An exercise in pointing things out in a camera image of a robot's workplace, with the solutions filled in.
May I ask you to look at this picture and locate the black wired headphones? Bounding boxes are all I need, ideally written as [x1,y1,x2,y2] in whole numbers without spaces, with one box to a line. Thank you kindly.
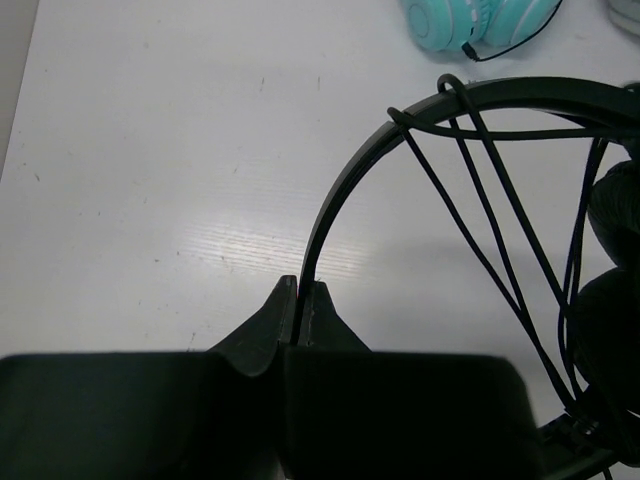
[281,74,639,479]

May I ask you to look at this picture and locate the white grey gaming headset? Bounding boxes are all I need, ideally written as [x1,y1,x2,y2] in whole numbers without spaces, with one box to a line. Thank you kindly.
[607,0,640,36]

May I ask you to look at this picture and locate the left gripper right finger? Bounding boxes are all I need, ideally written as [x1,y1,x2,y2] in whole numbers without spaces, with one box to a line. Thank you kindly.
[290,281,370,352]

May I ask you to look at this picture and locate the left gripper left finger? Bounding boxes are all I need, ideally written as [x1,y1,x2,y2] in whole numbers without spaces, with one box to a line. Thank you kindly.
[209,275,298,378]

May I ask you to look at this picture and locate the teal cat-ear headphones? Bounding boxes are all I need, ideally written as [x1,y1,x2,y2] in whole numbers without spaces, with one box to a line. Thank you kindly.
[401,0,561,63]

